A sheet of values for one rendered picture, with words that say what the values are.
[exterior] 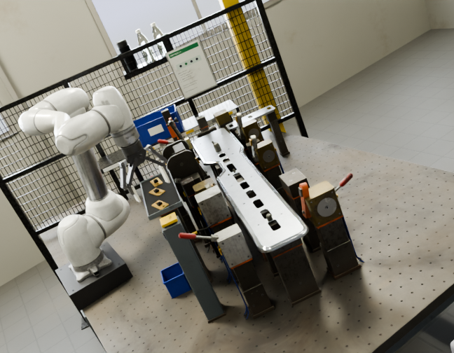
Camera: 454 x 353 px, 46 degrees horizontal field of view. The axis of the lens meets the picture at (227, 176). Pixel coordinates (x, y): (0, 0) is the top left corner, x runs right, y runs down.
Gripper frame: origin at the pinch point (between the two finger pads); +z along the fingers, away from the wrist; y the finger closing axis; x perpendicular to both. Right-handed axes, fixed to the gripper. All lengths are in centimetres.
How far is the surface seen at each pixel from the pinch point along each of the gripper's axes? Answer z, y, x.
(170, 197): 7.4, 5.2, 0.6
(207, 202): 13.9, 15.0, -7.8
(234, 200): 23.4, 28.7, -2.0
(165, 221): 7.4, -5.7, -13.9
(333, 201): 22, 42, -47
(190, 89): 4, 89, 111
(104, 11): -48, 127, 278
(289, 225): 23, 25, -40
